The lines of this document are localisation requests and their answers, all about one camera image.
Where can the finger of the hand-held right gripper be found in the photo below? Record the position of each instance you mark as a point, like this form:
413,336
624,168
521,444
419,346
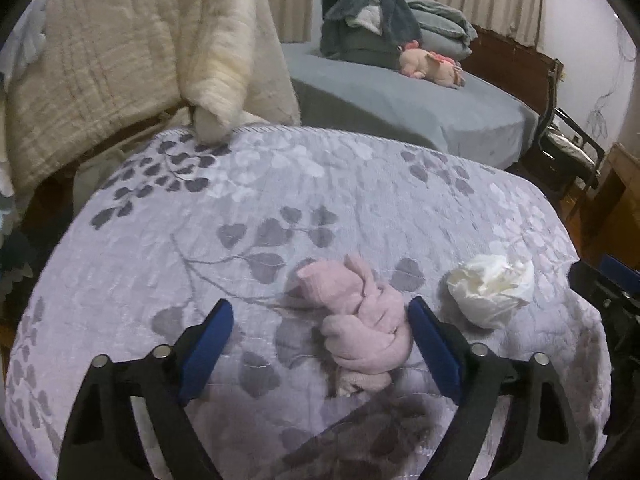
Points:
600,290

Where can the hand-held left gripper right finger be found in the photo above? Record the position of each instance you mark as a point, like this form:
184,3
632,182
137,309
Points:
435,350

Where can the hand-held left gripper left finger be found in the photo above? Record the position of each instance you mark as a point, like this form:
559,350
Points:
207,350

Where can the pale pink sock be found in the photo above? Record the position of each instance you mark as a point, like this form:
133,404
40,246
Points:
360,320

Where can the white tissue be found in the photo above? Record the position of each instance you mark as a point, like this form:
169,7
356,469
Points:
490,290

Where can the wooden cabinet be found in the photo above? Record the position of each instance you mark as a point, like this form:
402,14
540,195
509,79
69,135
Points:
615,195

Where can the silver chair cushion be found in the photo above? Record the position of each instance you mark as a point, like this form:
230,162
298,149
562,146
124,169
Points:
570,147

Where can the grey floral quilted blanket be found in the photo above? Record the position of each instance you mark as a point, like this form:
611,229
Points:
250,200

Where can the black metal chair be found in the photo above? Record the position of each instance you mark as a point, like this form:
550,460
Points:
550,110

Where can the dark wooden headboard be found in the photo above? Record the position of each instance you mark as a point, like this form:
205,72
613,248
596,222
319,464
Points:
515,70

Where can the bed with grey sheet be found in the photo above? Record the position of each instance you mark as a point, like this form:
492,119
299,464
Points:
400,110

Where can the pink plush toy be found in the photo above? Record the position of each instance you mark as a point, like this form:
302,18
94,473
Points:
425,62

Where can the cream quilted blanket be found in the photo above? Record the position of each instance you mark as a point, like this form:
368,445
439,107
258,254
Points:
125,60

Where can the light grey folded duvet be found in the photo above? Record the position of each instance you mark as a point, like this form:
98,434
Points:
445,25

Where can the dark grey fleece blanket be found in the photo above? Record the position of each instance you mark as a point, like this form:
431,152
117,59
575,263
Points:
370,15

